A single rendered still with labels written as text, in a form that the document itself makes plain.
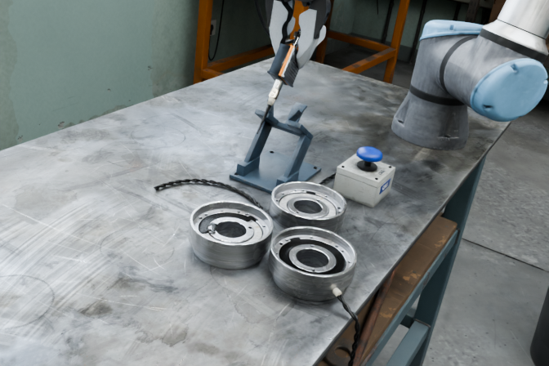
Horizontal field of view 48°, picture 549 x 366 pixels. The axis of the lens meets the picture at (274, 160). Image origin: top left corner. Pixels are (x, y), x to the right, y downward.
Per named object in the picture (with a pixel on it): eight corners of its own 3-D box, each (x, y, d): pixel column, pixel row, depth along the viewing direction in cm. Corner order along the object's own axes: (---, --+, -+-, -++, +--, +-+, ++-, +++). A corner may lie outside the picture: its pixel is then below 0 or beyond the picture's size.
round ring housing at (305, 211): (339, 252, 82) (345, 225, 81) (262, 236, 83) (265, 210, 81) (343, 212, 92) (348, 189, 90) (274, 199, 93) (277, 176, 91)
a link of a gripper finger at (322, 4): (328, 38, 88) (332, -25, 85) (323, 41, 87) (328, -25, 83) (299, 34, 90) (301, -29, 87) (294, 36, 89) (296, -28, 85)
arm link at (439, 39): (448, 78, 128) (466, 12, 122) (488, 101, 117) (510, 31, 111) (398, 77, 124) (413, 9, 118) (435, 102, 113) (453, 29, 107)
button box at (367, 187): (373, 208, 94) (380, 180, 92) (332, 192, 97) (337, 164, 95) (392, 189, 101) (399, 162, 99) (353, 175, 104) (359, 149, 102)
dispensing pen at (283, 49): (243, 126, 88) (288, 20, 90) (254, 134, 92) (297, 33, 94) (256, 130, 88) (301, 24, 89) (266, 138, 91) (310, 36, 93)
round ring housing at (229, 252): (229, 283, 73) (234, 255, 71) (170, 245, 79) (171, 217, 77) (285, 252, 81) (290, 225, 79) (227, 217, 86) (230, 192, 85)
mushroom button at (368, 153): (371, 187, 95) (377, 158, 93) (347, 178, 97) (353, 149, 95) (381, 178, 98) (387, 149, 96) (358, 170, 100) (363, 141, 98)
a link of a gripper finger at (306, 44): (331, 64, 94) (335, 2, 90) (313, 73, 89) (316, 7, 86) (312, 62, 95) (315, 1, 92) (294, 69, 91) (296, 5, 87)
